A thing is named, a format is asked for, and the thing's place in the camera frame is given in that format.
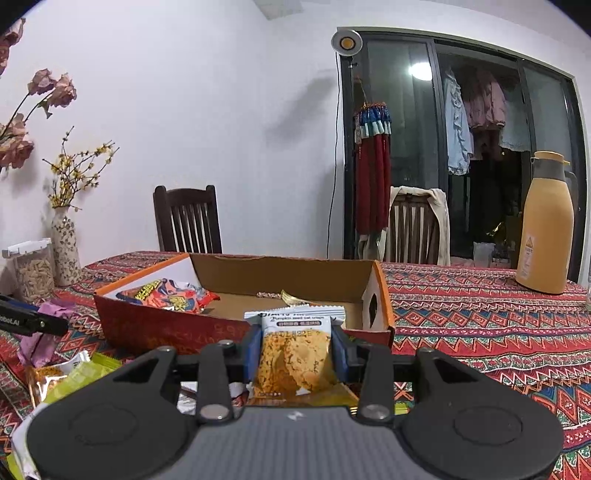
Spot gold snack packet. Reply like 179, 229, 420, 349
256, 290, 319, 308

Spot pink dried flowers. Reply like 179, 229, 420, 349
0, 18, 79, 172

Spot pink snack packet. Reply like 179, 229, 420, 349
18, 300, 77, 365

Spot red orange cardboard box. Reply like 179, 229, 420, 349
93, 252, 396, 358

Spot white hanging garment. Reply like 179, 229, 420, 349
499, 120, 532, 152

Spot yellow thermos jug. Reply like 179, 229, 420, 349
516, 151, 578, 295

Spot clear plastic container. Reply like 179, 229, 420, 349
473, 241, 497, 267

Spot light blue hanging shirt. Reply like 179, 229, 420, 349
443, 69, 475, 176

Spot clear jar with white lid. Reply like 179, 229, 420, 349
2, 237, 56, 303

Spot yellow flower branches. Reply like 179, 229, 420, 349
42, 127, 120, 210

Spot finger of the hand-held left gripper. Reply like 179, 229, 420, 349
0, 302, 70, 337
0, 294, 45, 315

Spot pink hanging garment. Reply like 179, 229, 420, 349
464, 74, 507, 131

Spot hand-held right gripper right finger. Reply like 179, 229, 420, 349
331, 324, 498, 425

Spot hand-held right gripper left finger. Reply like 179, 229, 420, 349
98, 324, 264, 424

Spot brown wooden chair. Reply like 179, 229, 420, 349
390, 187, 444, 265

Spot chair with beige cloth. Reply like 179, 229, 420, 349
390, 185, 451, 267

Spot round lamp on stand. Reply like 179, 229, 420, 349
331, 28, 364, 121

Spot speckled white vase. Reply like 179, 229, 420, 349
51, 207, 83, 287

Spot dark framed sliding glass door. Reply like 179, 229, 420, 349
337, 28, 591, 282

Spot red blue tassel decoration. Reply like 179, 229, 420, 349
353, 104, 393, 236

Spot pile of snack packets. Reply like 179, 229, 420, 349
9, 299, 245, 480

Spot black cable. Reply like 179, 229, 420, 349
326, 138, 341, 259

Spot dark wooden chair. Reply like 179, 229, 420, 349
153, 185, 223, 254

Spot white gold cookie packet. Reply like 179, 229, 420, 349
245, 305, 360, 408

